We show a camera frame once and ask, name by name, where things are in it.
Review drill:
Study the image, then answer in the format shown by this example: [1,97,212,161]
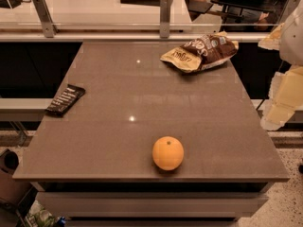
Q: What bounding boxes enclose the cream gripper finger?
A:
[260,65,303,131]
[258,24,284,50]

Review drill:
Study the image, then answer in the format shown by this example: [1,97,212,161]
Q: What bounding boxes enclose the brown chip bag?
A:
[160,32,239,73]

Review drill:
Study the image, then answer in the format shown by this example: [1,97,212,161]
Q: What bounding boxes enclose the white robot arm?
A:
[258,5,303,131]

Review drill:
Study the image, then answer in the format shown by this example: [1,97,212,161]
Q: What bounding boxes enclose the black rxbar chocolate bar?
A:
[45,84,85,116]

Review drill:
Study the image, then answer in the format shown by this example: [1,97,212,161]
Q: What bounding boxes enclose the orange fruit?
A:
[152,136,185,171]

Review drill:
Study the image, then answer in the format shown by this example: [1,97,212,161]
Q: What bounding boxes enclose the grey drawer cabinet under table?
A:
[36,191,268,222]

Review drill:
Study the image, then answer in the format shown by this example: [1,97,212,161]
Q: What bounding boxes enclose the green snack bags on floor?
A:
[24,201,66,227]

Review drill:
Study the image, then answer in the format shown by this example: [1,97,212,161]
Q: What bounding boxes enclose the brown bin on floor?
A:
[0,149,31,212]

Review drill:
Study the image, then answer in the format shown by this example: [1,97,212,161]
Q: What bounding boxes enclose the right metal railing bracket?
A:
[159,0,172,38]

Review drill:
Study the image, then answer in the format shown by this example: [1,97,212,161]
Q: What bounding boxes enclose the metal railing bracket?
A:
[32,0,57,38]
[159,0,172,38]

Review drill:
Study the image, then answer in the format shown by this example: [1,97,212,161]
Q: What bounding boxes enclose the left metal railing bracket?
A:
[32,0,57,38]

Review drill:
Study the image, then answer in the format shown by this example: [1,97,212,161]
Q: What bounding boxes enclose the black object with cable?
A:
[0,0,31,9]

